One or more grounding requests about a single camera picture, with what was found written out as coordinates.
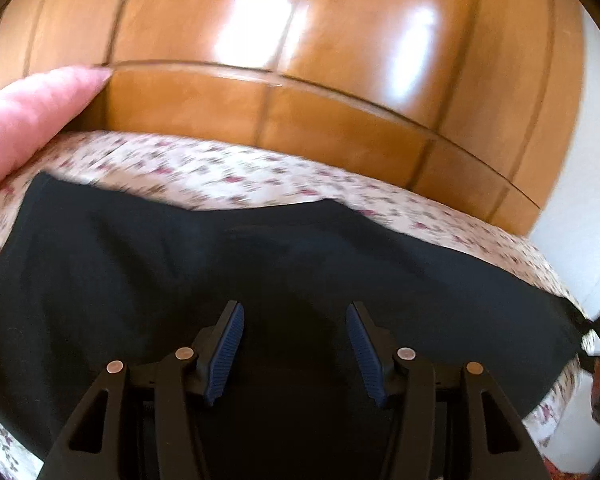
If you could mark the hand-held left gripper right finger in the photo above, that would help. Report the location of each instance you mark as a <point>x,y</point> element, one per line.
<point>365,355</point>

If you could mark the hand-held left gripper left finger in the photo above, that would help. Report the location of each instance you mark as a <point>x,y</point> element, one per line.
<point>225,355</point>

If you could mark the black pants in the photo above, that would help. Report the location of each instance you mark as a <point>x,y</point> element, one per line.
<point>280,260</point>

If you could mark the floral bed sheet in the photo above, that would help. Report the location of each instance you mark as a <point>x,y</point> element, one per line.
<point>205,175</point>

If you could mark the pink pillow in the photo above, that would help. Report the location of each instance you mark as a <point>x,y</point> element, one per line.
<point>25,120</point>

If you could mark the wooden headboard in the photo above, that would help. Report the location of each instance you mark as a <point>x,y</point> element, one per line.
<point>330,35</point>

